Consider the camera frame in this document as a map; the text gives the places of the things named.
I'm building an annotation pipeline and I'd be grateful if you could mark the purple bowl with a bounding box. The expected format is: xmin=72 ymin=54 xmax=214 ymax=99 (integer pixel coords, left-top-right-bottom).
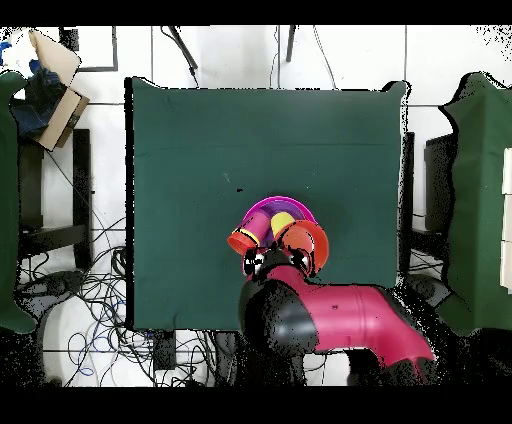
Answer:
xmin=255 ymin=199 xmax=311 ymax=247

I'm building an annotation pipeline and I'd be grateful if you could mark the cardboard box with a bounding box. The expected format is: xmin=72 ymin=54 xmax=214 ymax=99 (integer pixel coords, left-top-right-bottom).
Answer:
xmin=9 ymin=28 xmax=91 ymax=153

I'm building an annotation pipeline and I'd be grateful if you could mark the black pedestal foot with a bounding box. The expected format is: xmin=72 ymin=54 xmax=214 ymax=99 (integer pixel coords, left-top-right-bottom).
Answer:
xmin=15 ymin=269 xmax=87 ymax=317
xmin=405 ymin=273 xmax=451 ymax=309

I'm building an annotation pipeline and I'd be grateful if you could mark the black square frame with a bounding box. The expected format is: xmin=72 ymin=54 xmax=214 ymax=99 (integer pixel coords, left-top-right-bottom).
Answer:
xmin=59 ymin=25 xmax=119 ymax=73

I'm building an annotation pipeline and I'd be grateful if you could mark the black tripod leg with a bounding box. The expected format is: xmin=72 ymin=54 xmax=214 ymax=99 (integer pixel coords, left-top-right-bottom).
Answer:
xmin=285 ymin=24 xmax=298 ymax=64
xmin=160 ymin=25 xmax=200 ymax=87

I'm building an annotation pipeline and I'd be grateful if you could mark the black stool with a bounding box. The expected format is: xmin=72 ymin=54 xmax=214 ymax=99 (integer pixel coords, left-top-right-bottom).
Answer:
xmin=17 ymin=127 xmax=94 ymax=271

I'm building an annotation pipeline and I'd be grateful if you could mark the white box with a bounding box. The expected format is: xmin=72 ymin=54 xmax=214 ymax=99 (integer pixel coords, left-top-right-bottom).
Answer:
xmin=501 ymin=147 xmax=512 ymax=196
xmin=501 ymin=195 xmax=512 ymax=242

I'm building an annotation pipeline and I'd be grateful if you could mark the small orange bowl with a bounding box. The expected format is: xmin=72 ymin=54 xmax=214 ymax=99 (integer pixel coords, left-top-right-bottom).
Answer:
xmin=275 ymin=218 xmax=330 ymax=277

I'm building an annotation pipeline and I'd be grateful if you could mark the dark blue cloth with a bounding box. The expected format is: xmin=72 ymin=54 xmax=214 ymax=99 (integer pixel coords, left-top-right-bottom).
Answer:
xmin=9 ymin=59 xmax=67 ymax=139

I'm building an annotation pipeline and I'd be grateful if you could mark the orange cup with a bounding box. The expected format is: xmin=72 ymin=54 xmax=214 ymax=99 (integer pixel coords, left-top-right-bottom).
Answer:
xmin=226 ymin=230 xmax=258 ymax=257

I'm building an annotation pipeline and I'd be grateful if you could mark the pale yellow cup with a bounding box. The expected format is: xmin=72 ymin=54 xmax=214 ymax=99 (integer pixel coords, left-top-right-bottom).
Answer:
xmin=270 ymin=210 xmax=296 ymax=241

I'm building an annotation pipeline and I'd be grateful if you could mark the green-covered side table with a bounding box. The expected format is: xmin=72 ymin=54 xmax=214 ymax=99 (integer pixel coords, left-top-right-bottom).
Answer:
xmin=0 ymin=70 xmax=37 ymax=335
xmin=435 ymin=71 xmax=512 ymax=337

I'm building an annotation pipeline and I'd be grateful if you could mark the tangle of floor cables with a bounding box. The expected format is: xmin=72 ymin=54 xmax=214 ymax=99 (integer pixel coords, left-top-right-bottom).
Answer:
xmin=17 ymin=215 xmax=225 ymax=387

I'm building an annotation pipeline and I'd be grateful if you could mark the black box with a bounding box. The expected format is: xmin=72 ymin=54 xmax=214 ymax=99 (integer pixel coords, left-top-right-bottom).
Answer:
xmin=423 ymin=133 xmax=457 ymax=233

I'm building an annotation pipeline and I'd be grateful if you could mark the large pink bowl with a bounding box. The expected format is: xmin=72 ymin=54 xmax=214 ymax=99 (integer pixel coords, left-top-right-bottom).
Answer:
xmin=239 ymin=195 xmax=319 ymax=241

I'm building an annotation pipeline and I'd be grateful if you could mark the dark green tablecloth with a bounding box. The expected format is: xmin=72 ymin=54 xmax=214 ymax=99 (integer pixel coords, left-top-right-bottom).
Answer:
xmin=125 ymin=76 xmax=411 ymax=333

